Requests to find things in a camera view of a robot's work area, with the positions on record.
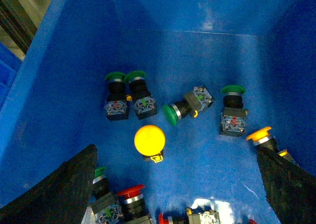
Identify green push button far left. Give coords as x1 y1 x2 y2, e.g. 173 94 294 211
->
104 72 129 121

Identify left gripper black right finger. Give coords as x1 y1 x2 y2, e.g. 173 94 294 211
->
257 148 316 224

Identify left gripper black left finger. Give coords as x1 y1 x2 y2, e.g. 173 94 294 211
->
0 144 97 224

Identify green push button right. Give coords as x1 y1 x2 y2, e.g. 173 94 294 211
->
219 84 248 137

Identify yellow mushroom push button upright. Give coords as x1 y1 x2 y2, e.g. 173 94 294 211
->
134 125 166 163

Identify upper far left blue bin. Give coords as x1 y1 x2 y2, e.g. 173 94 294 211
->
0 43 22 108

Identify blue bin with buttons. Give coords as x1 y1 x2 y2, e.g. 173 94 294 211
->
0 0 316 224

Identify green push button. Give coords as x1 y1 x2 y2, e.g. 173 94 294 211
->
124 71 158 120
104 72 129 121
91 166 123 224
219 84 248 137

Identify green push button lying sideways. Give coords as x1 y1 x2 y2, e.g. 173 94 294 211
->
162 85 214 126

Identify yellow push button lying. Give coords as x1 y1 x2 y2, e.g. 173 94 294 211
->
246 126 299 167

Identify green push button near front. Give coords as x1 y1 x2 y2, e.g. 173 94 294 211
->
91 166 123 224

